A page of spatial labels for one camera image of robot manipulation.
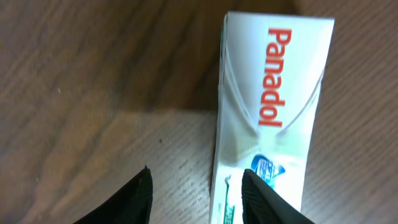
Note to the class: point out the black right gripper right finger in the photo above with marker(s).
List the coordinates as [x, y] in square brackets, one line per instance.
[262, 205]

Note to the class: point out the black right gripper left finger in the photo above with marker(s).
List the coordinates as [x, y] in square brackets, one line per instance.
[131, 204]

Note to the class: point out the white and green medicine box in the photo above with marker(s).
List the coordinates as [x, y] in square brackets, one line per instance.
[271, 72]

